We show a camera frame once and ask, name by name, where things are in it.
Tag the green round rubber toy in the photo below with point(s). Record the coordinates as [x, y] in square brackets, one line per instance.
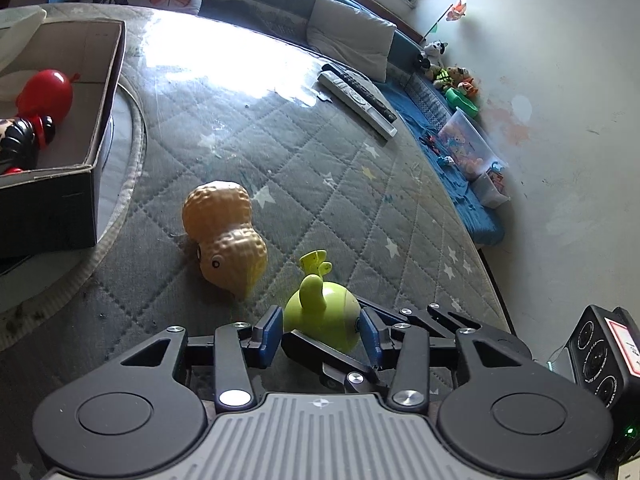
[325, 310]

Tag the yellow-green plush toy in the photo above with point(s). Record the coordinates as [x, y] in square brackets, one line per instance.
[442, 77]

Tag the grey plain pillow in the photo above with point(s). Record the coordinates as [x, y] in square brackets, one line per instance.
[350, 35]

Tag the small clear plastic box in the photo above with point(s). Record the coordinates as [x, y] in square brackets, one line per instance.
[492, 190]

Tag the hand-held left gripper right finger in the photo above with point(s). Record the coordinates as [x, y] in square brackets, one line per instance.
[372, 337]

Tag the scattered small toy pieces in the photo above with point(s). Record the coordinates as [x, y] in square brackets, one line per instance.
[440, 150]

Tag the grey cardboard box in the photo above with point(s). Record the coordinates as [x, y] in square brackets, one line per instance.
[50, 210]

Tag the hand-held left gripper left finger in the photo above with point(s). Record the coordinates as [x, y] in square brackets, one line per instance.
[272, 332]

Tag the round glass turntable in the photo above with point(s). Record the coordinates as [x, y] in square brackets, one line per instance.
[120, 185]

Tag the black and white cow plush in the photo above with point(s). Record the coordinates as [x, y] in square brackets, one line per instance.
[435, 50]

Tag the black remote control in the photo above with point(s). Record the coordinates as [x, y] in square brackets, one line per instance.
[370, 99]

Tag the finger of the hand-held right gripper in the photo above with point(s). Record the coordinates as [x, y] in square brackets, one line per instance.
[440, 320]
[320, 355]

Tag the orange peanut-shaped toy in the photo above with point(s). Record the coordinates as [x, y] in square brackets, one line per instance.
[225, 255]

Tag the red round rubber toy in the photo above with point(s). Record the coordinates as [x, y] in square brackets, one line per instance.
[47, 92]

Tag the black and red spotted toy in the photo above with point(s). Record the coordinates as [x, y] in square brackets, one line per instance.
[20, 135]

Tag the clear plastic bin of toys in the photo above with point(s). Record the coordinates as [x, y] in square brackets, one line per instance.
[470, 145]

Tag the green plastic toy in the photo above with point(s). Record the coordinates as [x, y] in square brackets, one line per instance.
[462, 102]

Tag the grey quilted desktop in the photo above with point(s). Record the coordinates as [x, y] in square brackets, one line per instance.
[300, 160]

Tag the light grey remote control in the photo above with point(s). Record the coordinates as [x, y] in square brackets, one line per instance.
[345, 96]

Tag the colourful pinwheel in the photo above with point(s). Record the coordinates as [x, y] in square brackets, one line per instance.
[457, 10]

